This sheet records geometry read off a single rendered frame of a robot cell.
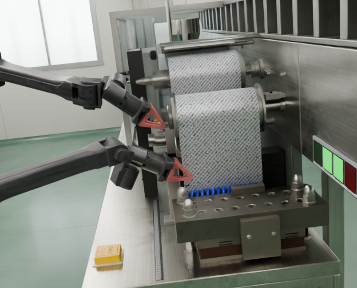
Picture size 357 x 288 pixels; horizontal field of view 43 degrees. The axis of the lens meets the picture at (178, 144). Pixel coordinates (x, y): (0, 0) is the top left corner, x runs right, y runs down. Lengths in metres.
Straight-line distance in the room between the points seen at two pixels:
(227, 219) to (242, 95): 0.37
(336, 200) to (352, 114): 0.72
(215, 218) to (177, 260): 0.17
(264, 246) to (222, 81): 0.59
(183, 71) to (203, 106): 0.25
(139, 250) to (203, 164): 0.31
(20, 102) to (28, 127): 0.40
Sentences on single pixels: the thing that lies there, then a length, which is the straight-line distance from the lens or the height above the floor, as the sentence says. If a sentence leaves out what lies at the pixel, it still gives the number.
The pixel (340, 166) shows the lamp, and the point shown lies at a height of 1.19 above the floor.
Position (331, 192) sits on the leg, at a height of 0.92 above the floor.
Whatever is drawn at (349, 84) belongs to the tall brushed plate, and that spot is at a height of 1.37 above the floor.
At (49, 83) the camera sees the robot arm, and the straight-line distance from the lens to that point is 1.38.
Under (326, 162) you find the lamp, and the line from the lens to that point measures 1.08.
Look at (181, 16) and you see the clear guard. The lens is 2.30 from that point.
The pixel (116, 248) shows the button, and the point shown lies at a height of 0.92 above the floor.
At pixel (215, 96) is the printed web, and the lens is 1.31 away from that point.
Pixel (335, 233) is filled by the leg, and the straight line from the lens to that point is 1.68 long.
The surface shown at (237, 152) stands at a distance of 1.33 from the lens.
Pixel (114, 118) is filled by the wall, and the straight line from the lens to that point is 6.97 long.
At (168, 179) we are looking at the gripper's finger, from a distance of 1.30.
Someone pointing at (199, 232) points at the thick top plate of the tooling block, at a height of 1.00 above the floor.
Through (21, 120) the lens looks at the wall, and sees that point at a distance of 7.22.
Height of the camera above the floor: 1.52
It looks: 15 degrees down
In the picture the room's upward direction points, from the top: 6 degrees counter-clockwise
